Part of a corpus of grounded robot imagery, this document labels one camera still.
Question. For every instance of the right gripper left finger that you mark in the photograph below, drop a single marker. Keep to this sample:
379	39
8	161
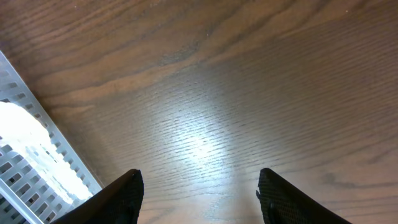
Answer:
118	203

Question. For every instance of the clear white plastic basket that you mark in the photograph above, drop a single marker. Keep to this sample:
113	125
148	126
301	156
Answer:
42	177

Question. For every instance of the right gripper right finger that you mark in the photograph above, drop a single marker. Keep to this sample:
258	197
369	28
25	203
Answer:
283	203

